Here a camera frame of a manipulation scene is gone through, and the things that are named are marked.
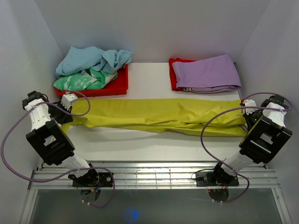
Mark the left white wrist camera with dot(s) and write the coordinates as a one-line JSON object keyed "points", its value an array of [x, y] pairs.
{"points": [[67, 100]]}

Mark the light blue garment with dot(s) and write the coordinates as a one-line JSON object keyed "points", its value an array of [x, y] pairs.
{"points": [[79, 60]]}

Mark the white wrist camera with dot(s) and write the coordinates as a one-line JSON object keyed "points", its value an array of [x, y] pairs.
{"points": [[67, 100], [250, 106]]}

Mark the yellow-green trousers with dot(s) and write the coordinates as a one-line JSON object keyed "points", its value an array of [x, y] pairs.
{"points": [[183, 115]]}

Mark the red plastic tray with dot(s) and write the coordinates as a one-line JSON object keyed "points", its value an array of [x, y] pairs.
{"points": [[117, 87]]}

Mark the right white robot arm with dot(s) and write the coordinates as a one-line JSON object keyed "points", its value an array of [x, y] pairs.
{"points": [[265, 137]]}

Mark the green white patterned garment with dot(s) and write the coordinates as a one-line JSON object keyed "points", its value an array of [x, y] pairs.
{"points": [[89, 80]]}

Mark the folded red garment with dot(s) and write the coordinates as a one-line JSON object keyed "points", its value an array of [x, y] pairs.
{"points": [[173, 78]]}

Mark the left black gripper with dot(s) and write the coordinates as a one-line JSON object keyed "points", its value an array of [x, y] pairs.
{"points": [[66, 118]]}

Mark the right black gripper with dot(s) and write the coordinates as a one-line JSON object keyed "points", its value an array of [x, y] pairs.
{"points": [[248, 120]]}

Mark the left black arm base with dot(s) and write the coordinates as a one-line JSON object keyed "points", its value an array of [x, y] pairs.
{"points": [[105, 179]]}

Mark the folded purple trousers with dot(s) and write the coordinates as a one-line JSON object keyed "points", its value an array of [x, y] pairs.
{"points": [[211, 75]]}

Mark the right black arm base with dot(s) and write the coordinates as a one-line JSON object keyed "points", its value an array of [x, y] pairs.
{"points": [[217, 186]]}

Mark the aluminium rail frame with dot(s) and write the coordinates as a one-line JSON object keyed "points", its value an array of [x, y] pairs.
{"points": [[158, 193]]}

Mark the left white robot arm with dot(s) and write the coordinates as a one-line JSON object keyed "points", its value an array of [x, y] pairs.
{"points": [[51, 142]]}

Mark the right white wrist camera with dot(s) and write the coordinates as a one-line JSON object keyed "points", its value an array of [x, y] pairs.
{"points": [[250, 106]]}

